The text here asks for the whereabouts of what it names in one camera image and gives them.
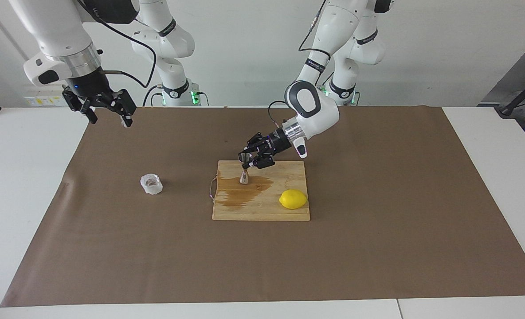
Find steel double jigger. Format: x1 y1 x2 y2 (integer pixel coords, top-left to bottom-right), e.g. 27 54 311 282
238 153 252 185

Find small clear plastic cup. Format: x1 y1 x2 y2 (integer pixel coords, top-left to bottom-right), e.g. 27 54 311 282
140 174 163 196

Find wooden cutting board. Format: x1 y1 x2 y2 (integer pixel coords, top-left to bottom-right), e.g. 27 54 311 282
212 160 310 221

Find yellow lemon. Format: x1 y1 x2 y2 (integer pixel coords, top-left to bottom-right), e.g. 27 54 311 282
279 189 308 210

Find brown paper table mat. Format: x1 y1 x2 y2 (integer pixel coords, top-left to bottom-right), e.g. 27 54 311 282
1 106 525 307

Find black stand pole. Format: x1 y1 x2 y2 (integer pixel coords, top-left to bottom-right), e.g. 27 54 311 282
495 71 525 118

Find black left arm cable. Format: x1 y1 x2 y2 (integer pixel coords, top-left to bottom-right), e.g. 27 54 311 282
268 0 332 129

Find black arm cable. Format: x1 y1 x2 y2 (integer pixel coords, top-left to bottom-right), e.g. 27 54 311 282
78 0 157 88
268 0 332 129

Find white wall socket box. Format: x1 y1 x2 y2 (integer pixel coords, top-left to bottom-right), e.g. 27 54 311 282
24 84 71 107

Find black left base cables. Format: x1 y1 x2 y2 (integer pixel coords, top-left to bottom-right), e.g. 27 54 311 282
294 66 334 106

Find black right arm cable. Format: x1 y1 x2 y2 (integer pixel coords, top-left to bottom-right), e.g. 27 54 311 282
78 0 157 88

